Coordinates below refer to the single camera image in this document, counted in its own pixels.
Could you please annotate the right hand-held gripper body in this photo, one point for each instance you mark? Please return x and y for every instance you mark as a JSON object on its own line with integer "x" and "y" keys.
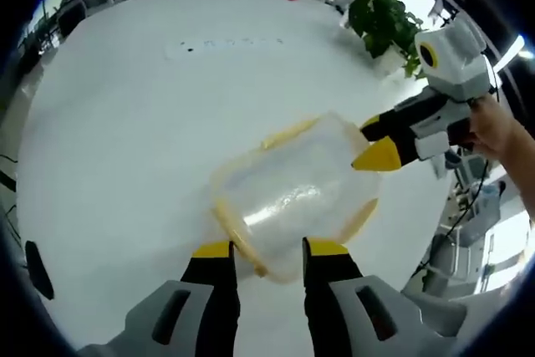
{"x": 455, "y": 68}

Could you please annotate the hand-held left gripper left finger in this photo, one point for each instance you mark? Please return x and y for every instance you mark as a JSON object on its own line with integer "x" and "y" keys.
{"x": 209, "y": 290}

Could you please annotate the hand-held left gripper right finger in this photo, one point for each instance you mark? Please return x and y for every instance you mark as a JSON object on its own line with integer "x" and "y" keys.
{"x": 330, "y": 290}

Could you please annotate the clear plastic container yellow buckles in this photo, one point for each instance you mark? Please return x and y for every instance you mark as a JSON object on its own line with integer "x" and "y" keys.
{"x": 292, "y": 194}

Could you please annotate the person's right hand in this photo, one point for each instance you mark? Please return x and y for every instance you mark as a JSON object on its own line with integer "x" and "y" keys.
{"x": 495, "y": 127}

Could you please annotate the green potted plant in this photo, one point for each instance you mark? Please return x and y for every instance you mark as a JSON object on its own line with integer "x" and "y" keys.
{"x": 380, "y": 18}

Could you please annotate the small black device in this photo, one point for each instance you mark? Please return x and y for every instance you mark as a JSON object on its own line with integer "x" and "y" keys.
{"x": 39, "y": 269}

